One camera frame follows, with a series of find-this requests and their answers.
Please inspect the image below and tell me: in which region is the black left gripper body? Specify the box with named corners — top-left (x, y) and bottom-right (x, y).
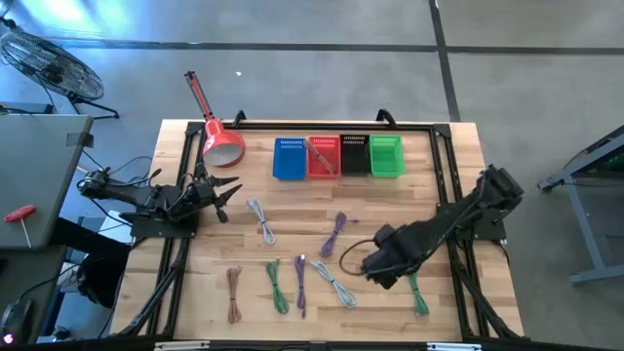
top-left (184, 162), bottom-right (230, 224)

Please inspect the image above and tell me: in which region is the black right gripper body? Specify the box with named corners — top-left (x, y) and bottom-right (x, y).
top-left (361, 223), bottom-right (421, 290)

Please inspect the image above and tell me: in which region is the light blue USB cable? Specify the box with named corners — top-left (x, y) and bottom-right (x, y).
top-left (310, 260), bottom-right (359, 310)
top-left (246, 197), bottom-right (277, 246)

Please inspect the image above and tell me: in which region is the green USB cable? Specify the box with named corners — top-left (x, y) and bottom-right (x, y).
top-left (265, 258), bottom-right (291, 316)
top-left (408, 272), bottom-right (431, 317)

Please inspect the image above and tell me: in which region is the purple USB cable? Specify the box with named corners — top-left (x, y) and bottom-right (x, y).
top-left (319, 211), bottom-right (360, 258)
top-left (293, 253), bottom-right (308, 319)

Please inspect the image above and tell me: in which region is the pink braided USB cable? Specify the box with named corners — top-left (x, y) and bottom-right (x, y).
top-left (225, 265), bottom-right (244, 326)
top-left (302, 138), bottom-right (337, 175)

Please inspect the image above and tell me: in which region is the red desk lamp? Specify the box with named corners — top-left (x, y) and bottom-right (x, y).
top-left (183, 70), bottom-right (247, 170)

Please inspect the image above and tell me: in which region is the blue plastic basket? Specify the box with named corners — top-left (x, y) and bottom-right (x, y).
top-left (271, 136), bottom-right (308, 181)

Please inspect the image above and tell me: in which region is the green plastic basket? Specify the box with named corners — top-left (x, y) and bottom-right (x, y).
top-left (369, 134), bottom-right (407, 178)

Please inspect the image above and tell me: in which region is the black plastic basket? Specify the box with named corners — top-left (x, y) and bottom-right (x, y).
top-left (339, 134), bottom-right (371, 176)

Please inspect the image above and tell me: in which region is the red plastic basket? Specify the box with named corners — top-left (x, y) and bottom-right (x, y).
top-left (305, 136), bottom-right (342, 179)

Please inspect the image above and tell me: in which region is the black chair seat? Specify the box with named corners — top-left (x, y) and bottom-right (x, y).
top-left (75, 253), bottom-right (128, 309)

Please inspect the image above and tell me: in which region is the grey side table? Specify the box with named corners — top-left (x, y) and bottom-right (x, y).
top-left (0, 112), bottom-right (95, 251)

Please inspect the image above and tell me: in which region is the grey metal leg table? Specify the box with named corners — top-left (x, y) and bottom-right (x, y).
top-left (537, 124), bottom-right (624, 287)

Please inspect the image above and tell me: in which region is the black floor fan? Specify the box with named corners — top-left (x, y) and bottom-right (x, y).
top-left (0, 17), bottom-right (121, 121)

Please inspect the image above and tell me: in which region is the black computer mouse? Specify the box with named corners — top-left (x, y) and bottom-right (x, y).
top-left (0, 297), bottom-right (34, 345)

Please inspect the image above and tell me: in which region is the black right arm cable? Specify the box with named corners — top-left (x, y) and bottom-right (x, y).
top-left (338, 237), bottom-right (379, 277)

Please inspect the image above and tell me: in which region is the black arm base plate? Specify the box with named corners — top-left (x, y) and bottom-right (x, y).
top-left (130, 213), bottom-right (199, 240)

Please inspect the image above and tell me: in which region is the silver aluminium rail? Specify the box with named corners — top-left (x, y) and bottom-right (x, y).
top-left (154, 340), bottom-right (211, 351)
top-left (426, 342), bottom-right (483, 351)

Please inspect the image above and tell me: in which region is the red T-handle hex key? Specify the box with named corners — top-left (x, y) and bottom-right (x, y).
top-left (3, 204), bottom-right (38, 249)

